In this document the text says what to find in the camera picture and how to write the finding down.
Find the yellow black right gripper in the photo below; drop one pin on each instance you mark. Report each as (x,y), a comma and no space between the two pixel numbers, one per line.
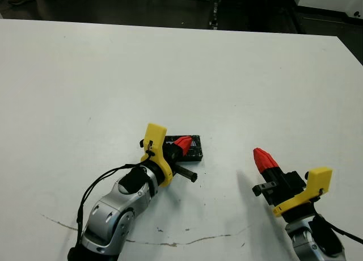
(290,187)

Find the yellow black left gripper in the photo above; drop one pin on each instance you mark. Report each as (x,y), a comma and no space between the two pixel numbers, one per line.
(154,136)

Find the black shiny box lid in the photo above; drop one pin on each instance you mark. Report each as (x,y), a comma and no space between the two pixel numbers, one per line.
(197,153)

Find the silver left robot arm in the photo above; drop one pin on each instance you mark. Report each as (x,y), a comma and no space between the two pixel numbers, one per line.
(113,212)

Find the small black cabinet knob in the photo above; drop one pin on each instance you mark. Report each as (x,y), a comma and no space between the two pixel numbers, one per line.
(356,14)

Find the black metal rack post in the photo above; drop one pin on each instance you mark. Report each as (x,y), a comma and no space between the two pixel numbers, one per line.
(214,10)

